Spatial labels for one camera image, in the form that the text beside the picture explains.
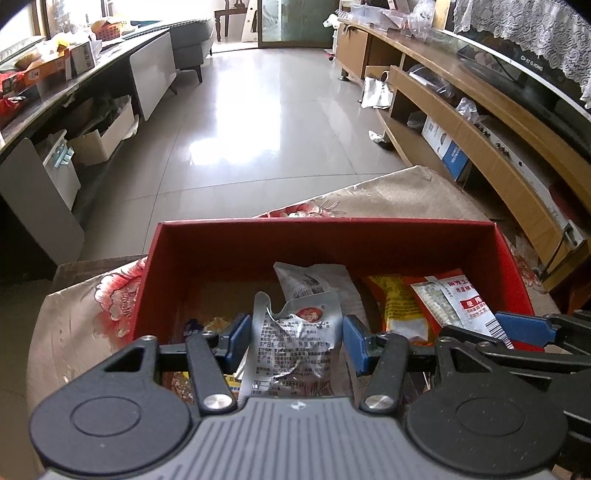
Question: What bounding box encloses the glass door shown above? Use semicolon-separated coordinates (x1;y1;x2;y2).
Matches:
257;0;334;49

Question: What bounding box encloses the silver snack packet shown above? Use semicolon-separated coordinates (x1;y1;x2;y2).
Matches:
273;261;365;324
238;291;345;400

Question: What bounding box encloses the yellow basket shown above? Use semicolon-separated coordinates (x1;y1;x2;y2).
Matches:
90;18;124;41

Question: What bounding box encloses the clear plastic dome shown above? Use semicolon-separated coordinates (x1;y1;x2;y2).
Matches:
406;65;455;100

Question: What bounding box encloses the dark long sideboard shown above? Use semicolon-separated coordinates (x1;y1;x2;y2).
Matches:
0;18;178;282

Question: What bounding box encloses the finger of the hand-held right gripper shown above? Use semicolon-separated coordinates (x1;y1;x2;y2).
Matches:
438;325;591;377
495;311;591;348

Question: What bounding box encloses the grey sideboard door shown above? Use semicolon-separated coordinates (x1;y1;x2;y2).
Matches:
0;138;86;266

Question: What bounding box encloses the white sideboard door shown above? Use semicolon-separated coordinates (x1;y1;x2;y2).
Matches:
129;31;177;121

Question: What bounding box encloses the beige floral tablecloth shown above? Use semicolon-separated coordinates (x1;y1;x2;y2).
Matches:
27;165;561;416

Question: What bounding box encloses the blue white carton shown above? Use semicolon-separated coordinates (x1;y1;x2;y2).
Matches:
421;115;472;182

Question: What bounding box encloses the black television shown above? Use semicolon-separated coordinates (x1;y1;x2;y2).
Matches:
443;14;591;153

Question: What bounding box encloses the orange yellow snack packet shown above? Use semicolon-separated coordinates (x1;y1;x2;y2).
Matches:
365;274;432;344

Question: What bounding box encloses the grey sofa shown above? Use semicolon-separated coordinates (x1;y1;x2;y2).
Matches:
168;14;215;84

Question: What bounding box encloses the wooden television stand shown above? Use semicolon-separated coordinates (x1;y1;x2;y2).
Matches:
376;18;591;291

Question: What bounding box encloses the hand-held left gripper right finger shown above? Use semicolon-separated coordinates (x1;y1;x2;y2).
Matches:
342;315;522;415

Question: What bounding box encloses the red cardboard box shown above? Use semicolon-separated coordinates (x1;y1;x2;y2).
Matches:
133;219;546;400

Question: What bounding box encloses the silver media player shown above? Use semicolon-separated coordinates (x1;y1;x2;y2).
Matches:
475;117;580;247

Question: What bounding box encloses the orange flat box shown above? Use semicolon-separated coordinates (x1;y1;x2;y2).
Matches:
18;44;72;86

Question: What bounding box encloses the white paper bag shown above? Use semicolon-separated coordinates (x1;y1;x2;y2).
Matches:
360;71;394;110

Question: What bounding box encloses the white lace cloth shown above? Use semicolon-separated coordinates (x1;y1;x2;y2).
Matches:
452;0;591;109

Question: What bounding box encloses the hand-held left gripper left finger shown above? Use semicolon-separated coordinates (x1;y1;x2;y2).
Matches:
78;314;252;416

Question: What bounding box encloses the white storage box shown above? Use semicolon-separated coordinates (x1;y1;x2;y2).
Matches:
69;99;137;167

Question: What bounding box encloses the wooden cabinet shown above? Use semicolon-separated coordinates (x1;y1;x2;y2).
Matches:
335;18;402;84

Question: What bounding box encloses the waffle cake packet yellow label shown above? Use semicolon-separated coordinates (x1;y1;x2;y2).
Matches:
168;318;243;406

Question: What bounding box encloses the white red snack packet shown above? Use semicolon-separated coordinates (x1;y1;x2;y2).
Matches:
410;268;515;349

